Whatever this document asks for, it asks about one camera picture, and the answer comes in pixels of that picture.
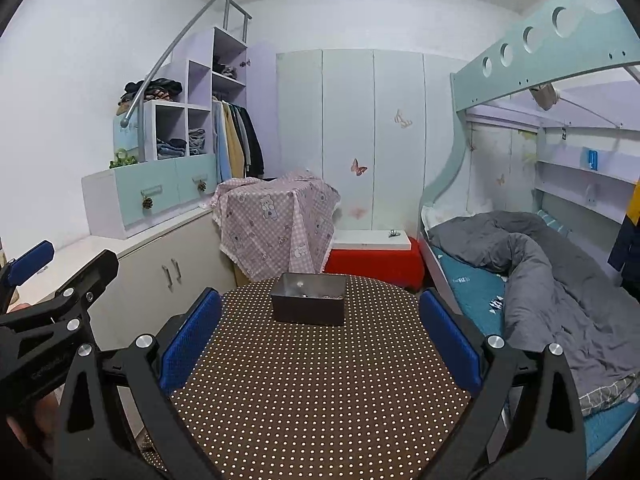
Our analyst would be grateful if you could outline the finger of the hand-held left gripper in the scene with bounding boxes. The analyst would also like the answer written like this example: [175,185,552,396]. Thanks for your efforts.
[0,240,56,312]
[0,249,120,335]

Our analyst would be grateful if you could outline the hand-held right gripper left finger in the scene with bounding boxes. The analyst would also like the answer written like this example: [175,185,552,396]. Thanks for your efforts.
[54,287,223,480]

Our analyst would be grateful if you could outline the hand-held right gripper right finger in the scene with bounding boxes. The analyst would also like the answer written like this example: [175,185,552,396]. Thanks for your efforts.
[419,287,589,480]

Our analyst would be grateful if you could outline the silver tin box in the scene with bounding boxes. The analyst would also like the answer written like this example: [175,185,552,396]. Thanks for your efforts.
[270,272,348,326]

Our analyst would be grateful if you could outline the person's left hand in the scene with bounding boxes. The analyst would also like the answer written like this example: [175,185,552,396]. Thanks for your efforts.
[6,394,57,456]

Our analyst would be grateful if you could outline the beige cabinet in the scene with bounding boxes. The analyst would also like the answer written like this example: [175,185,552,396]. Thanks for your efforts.
[14,206,237,358]

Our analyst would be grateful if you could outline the teal bed sheet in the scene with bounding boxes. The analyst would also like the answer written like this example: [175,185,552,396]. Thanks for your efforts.
[429,244,640,464]

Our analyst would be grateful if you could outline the teal drawer unit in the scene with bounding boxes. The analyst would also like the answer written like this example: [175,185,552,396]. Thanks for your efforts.
[81,152,219,240]

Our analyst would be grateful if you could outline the red bench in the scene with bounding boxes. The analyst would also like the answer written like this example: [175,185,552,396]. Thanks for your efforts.
[323,246,426,294]

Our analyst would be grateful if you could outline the grey duvet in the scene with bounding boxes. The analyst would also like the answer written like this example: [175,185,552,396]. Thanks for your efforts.
[428,211,640,405]

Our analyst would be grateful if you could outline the white pillow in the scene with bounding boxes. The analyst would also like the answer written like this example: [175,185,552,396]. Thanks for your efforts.
[420,204,472,234]

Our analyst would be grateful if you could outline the white board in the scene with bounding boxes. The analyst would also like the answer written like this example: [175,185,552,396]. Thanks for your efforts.
[332,229,412,252]

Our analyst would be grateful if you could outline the brown polka dot tablecloth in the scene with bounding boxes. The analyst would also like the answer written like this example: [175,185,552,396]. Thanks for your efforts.
[141,273,502,480]

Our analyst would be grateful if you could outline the folded blue jeans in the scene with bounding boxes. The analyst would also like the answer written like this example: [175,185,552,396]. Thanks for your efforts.
[156,138,187,159]

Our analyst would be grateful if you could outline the pink checked bear cloth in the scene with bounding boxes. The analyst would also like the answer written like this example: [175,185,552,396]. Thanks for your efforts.
[210,169,342,284]

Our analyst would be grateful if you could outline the light blue hanging shirt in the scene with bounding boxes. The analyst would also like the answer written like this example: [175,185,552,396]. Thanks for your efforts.
[213,102,232,184]

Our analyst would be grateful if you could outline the hanging clothes row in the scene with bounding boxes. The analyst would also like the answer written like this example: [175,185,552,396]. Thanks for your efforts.
[222,102,246,180]

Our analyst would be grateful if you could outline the pile of dark clothes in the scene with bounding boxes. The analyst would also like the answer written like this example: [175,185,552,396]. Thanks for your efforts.
[117,78,184,107]

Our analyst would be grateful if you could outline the navy and yellow jacket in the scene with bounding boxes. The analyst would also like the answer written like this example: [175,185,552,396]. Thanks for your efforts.
[607,204,640,292]

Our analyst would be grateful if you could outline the purple bed shelf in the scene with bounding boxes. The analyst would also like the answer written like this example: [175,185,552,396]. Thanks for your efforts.
[534,124,640,227]

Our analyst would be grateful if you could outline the black hanging coat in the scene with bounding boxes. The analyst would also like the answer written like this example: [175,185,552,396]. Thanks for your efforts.
[241,105,265,177]

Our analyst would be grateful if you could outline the grey green hanging coat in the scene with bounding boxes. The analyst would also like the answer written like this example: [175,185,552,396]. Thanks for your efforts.
[235,104,252,176]

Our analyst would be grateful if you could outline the purple shelf unit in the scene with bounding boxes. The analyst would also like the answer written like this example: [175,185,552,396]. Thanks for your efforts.
[142,24,279,182]

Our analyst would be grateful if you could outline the grey handrail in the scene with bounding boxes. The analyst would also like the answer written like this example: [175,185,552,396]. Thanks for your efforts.
[119,0,253,129]

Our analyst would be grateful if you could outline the white wardrobe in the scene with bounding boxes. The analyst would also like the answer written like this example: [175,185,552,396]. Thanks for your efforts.
[275,48,469,234]

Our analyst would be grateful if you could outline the beige clip lamp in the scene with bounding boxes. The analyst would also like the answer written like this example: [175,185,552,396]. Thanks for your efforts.
[529,83,561,110]

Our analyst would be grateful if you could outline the teal bunk bed frame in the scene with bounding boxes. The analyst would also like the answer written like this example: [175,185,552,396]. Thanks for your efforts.
[416,0,640,476]

